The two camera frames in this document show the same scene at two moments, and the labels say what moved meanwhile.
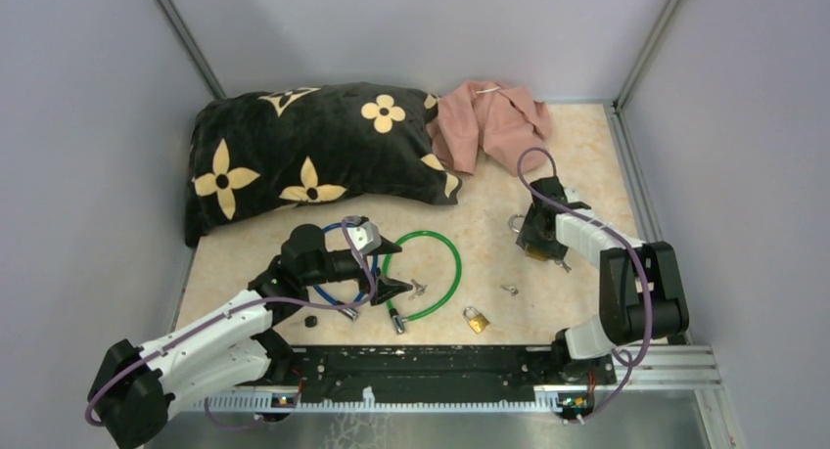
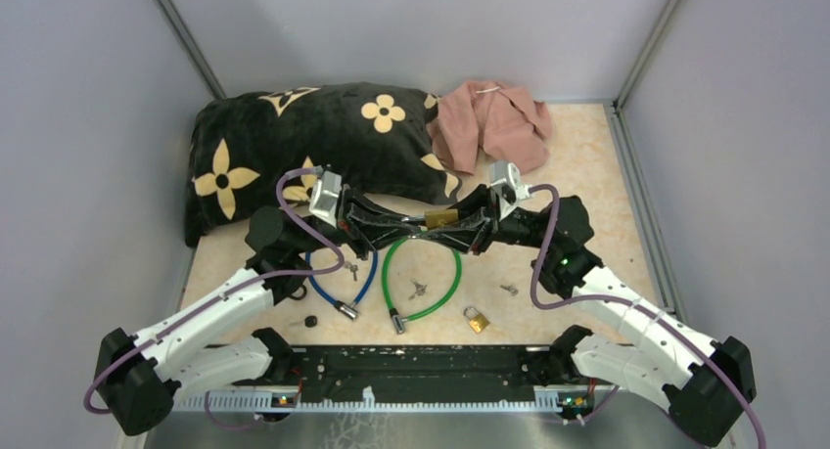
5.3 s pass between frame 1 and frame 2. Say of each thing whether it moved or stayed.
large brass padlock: moved
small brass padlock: stayed
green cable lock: stayed
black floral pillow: stayed
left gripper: moved
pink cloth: stayed
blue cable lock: stayed
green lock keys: stayed
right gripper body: moved
